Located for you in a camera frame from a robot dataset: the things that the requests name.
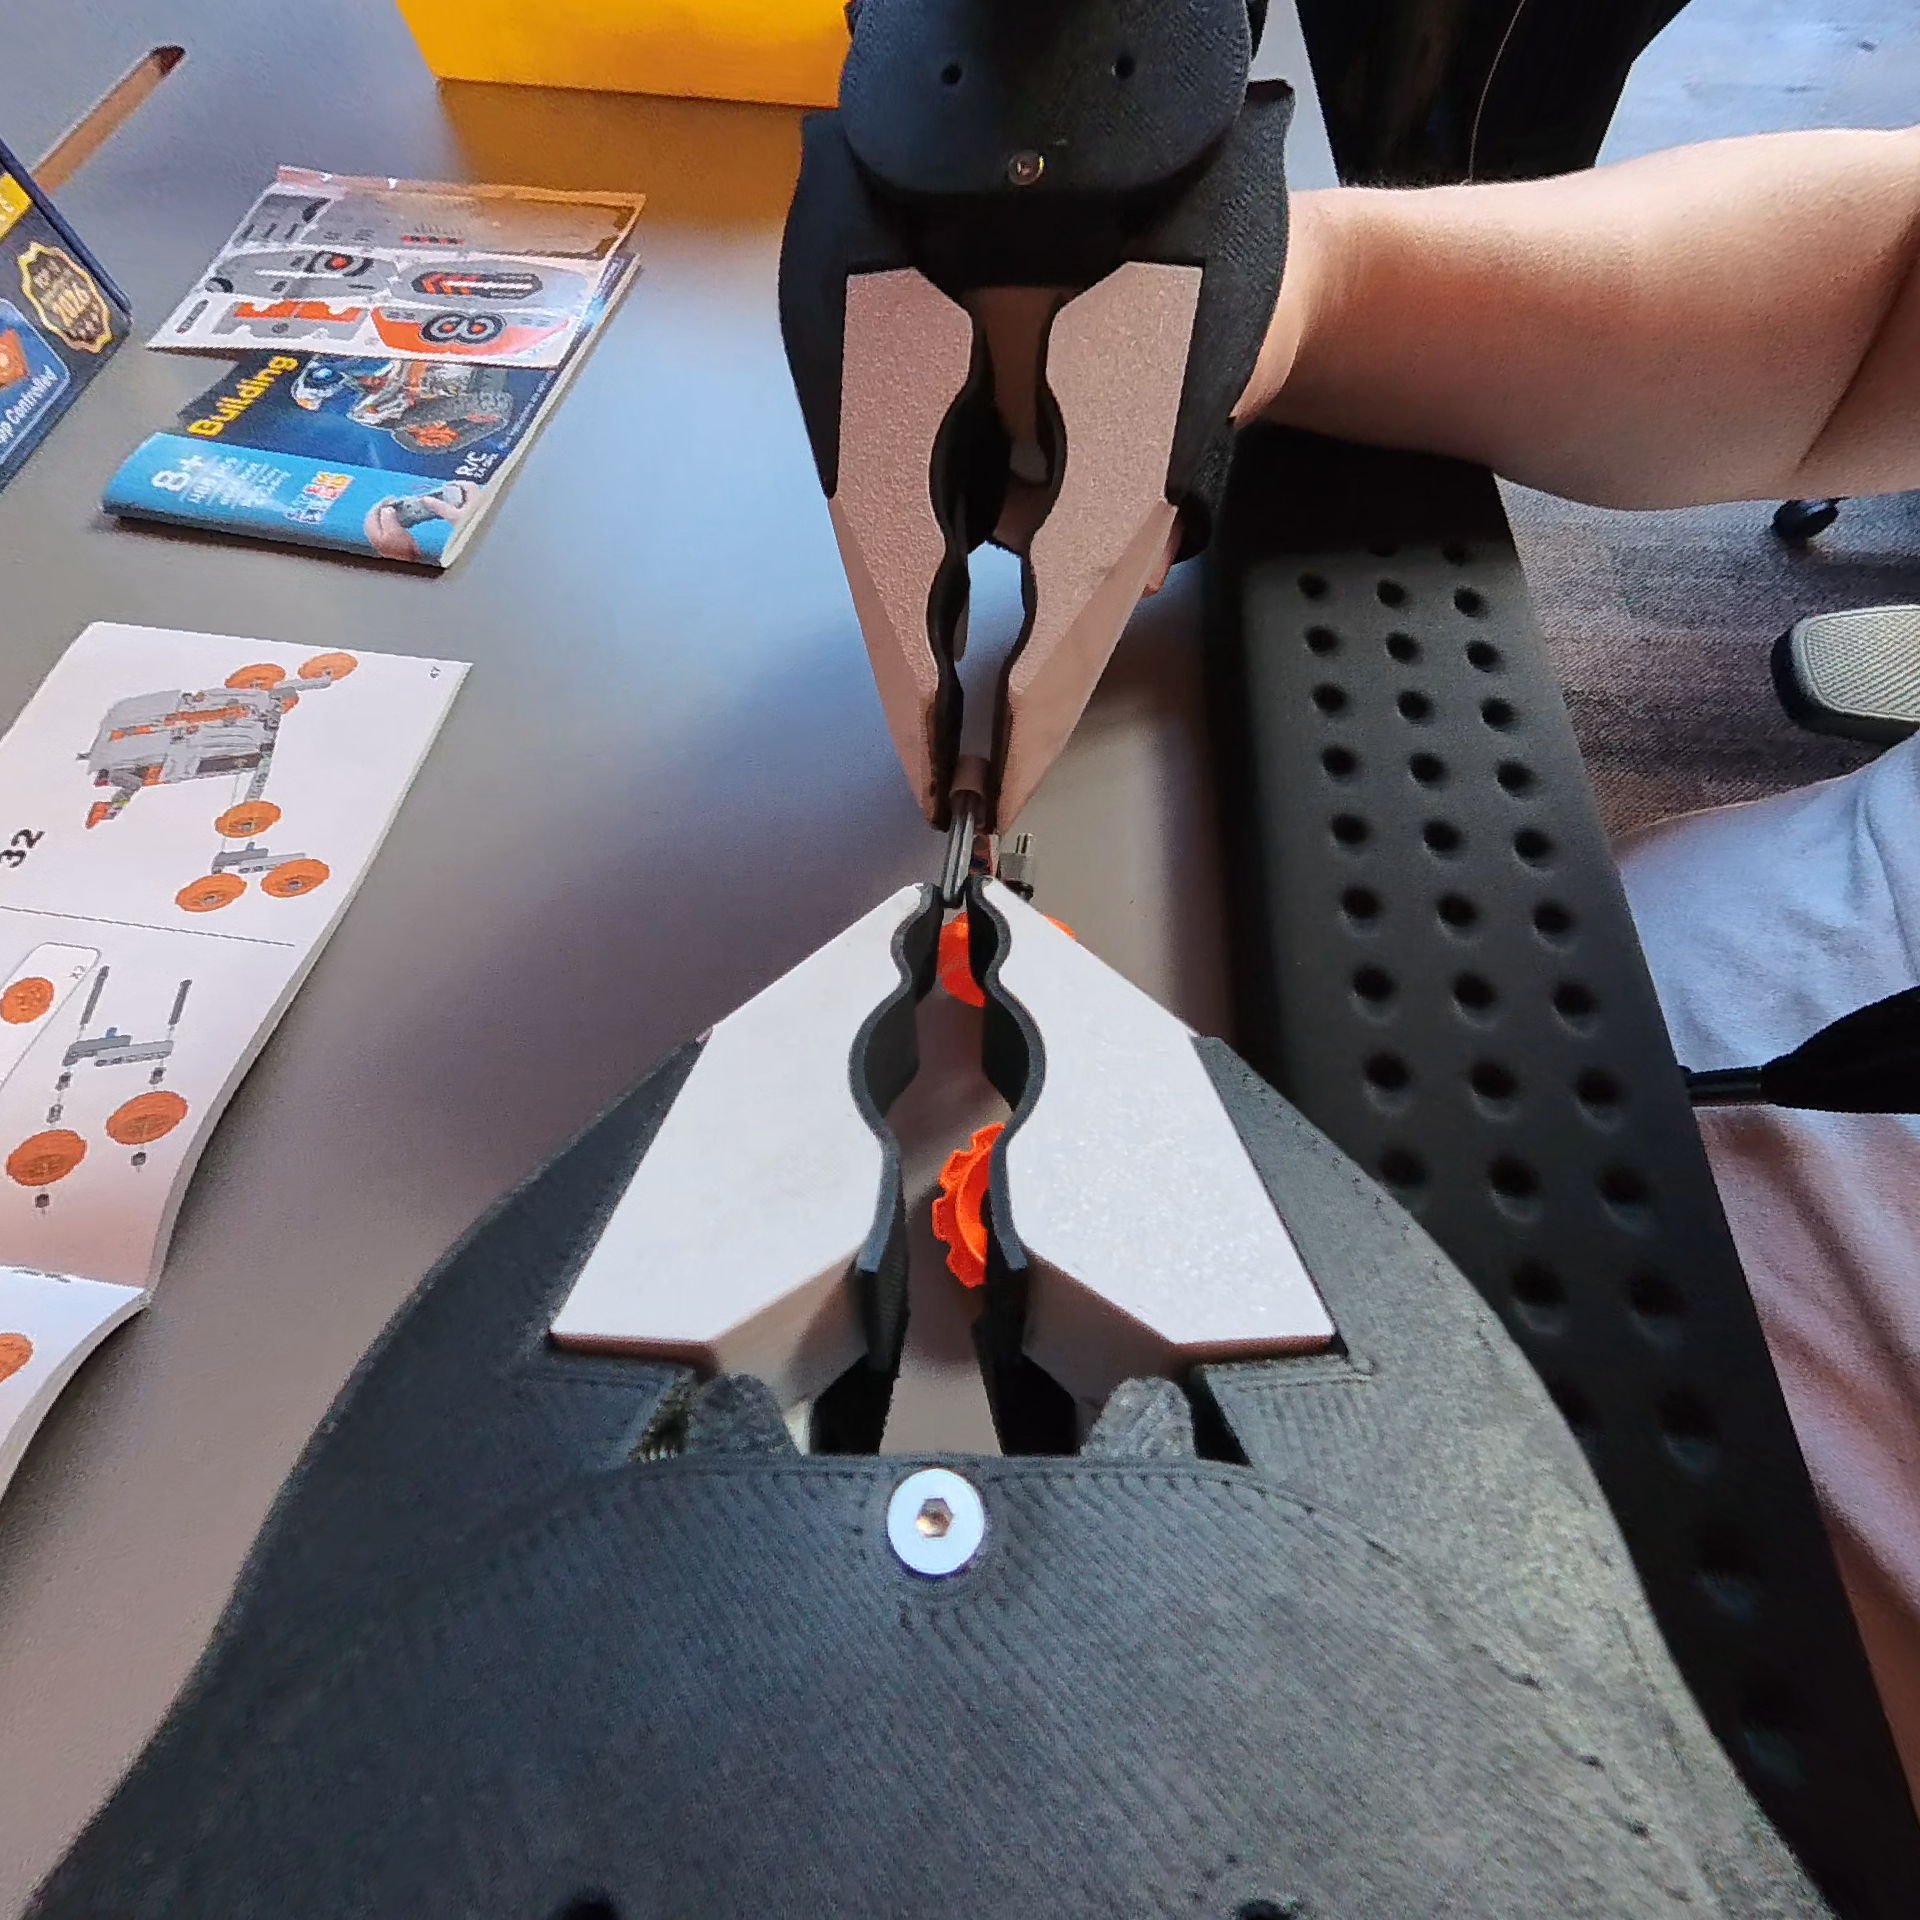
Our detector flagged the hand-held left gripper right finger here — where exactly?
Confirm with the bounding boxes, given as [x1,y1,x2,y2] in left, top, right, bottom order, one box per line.
[968,878,1339,1453]

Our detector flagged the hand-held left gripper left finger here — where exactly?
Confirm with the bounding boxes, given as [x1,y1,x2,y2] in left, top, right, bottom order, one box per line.
[549,882,939,1453]

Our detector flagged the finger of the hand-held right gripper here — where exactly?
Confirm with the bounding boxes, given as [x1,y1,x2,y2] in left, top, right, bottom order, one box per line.
[829,269,985,826]
[971,258,1205,825]

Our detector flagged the black toy axle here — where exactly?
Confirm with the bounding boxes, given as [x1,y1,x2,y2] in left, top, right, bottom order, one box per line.
[937,755,1003,909]

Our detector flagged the person's right forearm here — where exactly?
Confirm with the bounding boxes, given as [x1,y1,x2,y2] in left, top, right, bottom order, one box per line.
[1237,128,1920,511]

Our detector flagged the black office chair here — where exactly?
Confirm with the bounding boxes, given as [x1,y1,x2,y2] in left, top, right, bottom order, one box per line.
[1293,0,1697,189]

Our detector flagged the yellow plastic bin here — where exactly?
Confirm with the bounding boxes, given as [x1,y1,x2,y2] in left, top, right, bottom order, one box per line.
[394,0,854,109]

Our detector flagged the black perforated panel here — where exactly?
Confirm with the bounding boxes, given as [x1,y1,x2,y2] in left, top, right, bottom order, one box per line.
[1208,427,1920,1920]

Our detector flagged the toy sticker sheet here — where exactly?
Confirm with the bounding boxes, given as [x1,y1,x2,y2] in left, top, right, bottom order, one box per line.
[147,165,646,367]

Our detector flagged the open instruction booklet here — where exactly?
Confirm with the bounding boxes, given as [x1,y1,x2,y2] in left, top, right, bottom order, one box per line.
[0,618,474,1501]

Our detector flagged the blue cover toy booklet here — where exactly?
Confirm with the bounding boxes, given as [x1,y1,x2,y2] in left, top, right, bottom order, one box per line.
[104,255,644,570]

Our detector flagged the person's white shirt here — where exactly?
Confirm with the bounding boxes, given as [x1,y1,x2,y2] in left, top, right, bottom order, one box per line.
[1611,735,1920,1695]

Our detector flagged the person's grey shoe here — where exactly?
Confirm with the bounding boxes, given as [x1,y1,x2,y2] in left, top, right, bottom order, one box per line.
[1769,603,1920,746]

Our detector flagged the blue toy kit box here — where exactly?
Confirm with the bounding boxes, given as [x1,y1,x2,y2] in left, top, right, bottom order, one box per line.
[0,142,138,488]

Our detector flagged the black shoulder strap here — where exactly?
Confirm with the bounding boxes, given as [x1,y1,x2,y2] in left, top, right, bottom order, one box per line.
[1681,986,1920,1114]

